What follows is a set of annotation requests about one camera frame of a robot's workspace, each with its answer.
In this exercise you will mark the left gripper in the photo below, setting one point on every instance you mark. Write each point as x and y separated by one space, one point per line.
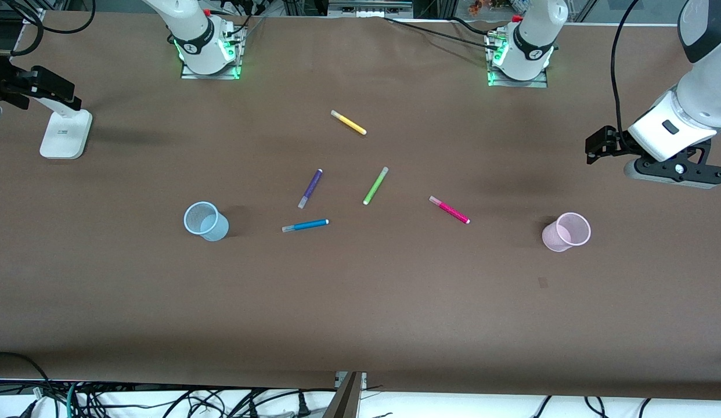
615 143

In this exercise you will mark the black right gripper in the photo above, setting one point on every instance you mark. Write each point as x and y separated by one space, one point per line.
13 85

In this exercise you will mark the pink marker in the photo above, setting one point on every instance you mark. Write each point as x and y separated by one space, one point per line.
450 210

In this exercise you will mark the blue marker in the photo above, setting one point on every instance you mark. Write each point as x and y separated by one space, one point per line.
307 225

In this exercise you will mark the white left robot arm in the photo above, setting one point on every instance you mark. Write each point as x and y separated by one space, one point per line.
534 35

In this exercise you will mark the white desk lamp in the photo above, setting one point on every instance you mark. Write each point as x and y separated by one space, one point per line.
64 136

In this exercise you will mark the translucent pink plastic cup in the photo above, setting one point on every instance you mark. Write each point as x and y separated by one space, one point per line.
555 238

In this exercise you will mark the translucent blue plastic cup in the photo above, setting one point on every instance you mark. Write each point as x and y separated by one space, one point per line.
218 229

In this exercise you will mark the green marker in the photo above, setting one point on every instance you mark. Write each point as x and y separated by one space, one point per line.
375 186

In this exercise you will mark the yellow marker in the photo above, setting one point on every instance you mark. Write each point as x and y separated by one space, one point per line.
349 122

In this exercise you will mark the purple marker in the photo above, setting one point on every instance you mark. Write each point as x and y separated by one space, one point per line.
311 187

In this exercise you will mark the grey metal rack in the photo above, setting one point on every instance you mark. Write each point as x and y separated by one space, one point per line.
369 7

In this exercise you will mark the brown table cover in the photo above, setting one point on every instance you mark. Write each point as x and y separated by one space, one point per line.
360 302

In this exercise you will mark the black power plug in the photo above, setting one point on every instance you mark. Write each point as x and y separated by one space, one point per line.
303 406

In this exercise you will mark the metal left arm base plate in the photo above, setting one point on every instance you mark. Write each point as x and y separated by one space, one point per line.
537 83

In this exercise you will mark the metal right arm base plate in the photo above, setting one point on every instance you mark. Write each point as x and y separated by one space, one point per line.
189 74

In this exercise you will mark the aluminium frame beam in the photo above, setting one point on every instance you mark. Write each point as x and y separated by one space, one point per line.
346 400

